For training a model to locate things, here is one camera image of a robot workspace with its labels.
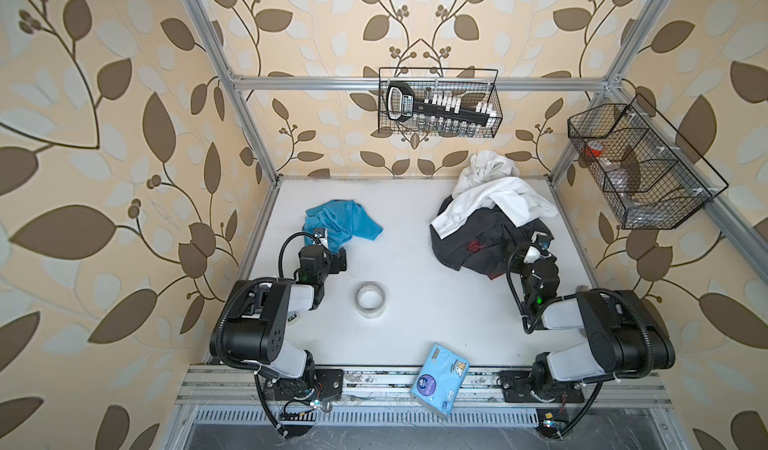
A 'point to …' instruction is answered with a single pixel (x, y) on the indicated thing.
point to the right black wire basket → (648, 176)
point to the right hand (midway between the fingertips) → (526, 247)
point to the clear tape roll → (370, 299)
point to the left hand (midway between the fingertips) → (329, 246)
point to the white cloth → (494, 181)
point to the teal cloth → (340, 219)
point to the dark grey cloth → (485, 244)
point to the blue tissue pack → (441, 380)
